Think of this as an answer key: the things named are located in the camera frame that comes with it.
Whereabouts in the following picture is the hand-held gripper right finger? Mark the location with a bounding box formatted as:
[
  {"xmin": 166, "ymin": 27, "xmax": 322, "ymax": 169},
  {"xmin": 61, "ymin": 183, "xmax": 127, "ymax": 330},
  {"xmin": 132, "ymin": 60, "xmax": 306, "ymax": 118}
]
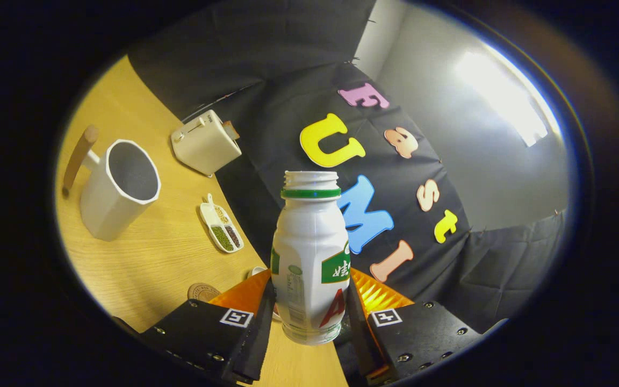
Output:
[{"xmin": 346, "ymin": 268, "xmax": 509, "ymax": 386}]

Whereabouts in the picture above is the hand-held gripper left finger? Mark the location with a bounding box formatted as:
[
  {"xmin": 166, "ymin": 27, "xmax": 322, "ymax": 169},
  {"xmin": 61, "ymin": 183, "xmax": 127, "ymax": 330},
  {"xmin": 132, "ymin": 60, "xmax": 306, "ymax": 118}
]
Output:
[{"xmin": 113, "ymin": 269, "xmax": 277, "ymax": 385}]

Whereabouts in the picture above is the round brown coaster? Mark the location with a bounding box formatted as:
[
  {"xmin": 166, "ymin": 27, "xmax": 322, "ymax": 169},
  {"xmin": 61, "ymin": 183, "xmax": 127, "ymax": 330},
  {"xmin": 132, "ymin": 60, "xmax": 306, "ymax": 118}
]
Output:
[{"xmin": 188, "ymin": 283, "xmax": 222, "ymax": 303}]

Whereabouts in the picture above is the white juice bottle green label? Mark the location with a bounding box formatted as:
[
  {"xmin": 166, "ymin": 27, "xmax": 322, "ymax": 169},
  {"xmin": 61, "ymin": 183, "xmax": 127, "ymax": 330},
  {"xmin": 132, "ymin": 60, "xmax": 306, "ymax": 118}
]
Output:
[{"xmin": 270, "ymin": 171, "xmax": 351, "ymax": 346}]

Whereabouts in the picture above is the white cup with wooden handle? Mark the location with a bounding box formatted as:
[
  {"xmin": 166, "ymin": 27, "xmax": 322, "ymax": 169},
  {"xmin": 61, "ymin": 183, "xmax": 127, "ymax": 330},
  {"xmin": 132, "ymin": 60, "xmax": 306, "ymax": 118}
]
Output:
[{"xmin": 62, "ymin": 125, "xmax": 162, "ymax": 242}]

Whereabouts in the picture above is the round white plate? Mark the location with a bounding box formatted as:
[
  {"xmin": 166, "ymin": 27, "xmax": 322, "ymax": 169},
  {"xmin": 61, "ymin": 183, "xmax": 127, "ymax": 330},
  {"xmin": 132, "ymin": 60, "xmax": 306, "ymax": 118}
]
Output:
[{"xmin": 248, "ymin": 266, "xmax": 284, "ymax": 323}]

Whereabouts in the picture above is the small white divided bean dish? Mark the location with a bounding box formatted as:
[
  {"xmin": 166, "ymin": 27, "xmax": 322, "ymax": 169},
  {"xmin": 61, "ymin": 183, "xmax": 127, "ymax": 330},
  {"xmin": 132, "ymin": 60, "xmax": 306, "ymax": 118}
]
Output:
[{"xmin": 199, "ymin": 193, "xmax": 244, "ymax": 254}]

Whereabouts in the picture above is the wooden table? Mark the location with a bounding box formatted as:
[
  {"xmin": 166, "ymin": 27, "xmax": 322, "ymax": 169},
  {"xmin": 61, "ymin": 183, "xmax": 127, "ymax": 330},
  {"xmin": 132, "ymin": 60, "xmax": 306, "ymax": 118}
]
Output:
[{"xmin": 54, "ymin": 54, "xmax": 349, "ymax": 387}]

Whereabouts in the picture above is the white toaster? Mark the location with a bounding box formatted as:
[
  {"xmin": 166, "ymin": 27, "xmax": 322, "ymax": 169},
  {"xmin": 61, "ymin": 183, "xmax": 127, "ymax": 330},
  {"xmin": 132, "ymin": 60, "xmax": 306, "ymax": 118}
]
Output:
[{"xmin": 171, "ymin": 110, "xmax": 242, "ymax": 177}]

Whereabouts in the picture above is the black backdrop cloth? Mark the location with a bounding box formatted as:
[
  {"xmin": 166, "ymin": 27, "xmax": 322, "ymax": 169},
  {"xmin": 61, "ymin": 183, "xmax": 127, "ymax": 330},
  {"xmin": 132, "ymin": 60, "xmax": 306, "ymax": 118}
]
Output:
[{"xmin": 127, "ymin": 0, "xmax": 571, "ymax": 377}]

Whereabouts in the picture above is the ceiling light panel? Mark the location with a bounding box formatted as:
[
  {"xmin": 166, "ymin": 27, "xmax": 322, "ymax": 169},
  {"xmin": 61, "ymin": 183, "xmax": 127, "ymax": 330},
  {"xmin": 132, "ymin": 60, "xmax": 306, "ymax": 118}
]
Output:
[{"xmin": 455, "ymin": 48, "xmax": 563, "ymax": 148}]

